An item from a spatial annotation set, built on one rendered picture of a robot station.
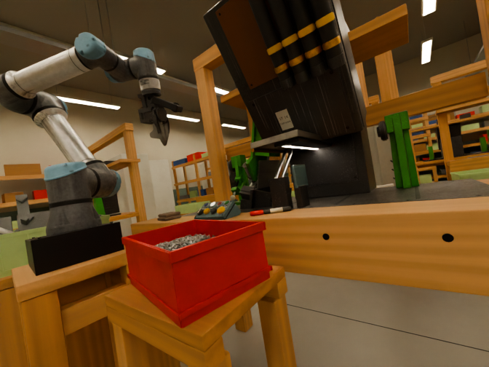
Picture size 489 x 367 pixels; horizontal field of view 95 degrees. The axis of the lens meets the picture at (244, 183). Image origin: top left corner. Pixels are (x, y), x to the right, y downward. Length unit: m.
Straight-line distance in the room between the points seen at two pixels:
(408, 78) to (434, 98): 9.88
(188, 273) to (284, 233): 0.31
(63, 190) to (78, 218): 0.10
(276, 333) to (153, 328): 0.26
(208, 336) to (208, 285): 0.07
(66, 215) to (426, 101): 1.40
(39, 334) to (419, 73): 11.19
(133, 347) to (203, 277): 0.31
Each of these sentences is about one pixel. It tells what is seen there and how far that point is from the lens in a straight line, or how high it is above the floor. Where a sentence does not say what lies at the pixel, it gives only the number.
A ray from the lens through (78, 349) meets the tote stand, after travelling 1.43.
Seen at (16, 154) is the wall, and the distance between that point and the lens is 7.84.
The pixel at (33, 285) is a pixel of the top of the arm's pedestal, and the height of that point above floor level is 0.84.
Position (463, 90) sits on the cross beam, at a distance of 1.26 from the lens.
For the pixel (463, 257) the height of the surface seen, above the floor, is 0.82.
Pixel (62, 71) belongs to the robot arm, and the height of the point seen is 1.48.
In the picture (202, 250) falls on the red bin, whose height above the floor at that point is 0.91.
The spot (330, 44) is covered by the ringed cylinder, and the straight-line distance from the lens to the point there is 0.70.
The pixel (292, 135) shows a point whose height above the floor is 1.12.
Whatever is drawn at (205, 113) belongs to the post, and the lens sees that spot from 1.67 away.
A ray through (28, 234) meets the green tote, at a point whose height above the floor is 0.94.
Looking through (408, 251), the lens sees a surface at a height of 0.82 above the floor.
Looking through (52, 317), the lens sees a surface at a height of 0.75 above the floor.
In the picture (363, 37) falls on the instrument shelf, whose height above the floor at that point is 1.50.
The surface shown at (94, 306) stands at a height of 0.72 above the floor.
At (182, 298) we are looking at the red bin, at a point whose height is 0.84.
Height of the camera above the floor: 1.00
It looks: level
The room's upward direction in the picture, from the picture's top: 9 degrees counter-clockwise
